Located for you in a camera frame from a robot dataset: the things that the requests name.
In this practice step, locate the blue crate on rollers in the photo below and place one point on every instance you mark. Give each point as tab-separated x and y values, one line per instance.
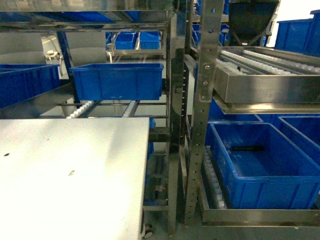
118	81

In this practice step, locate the blue crate lower shelf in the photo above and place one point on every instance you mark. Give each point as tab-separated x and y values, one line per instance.
261	168

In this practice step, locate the black office chair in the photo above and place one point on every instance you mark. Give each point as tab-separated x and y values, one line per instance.
248	21

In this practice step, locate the blue crate at left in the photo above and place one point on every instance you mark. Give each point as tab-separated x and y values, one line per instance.
19	82

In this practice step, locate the steel rack upright post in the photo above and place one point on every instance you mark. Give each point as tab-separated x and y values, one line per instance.
207	52

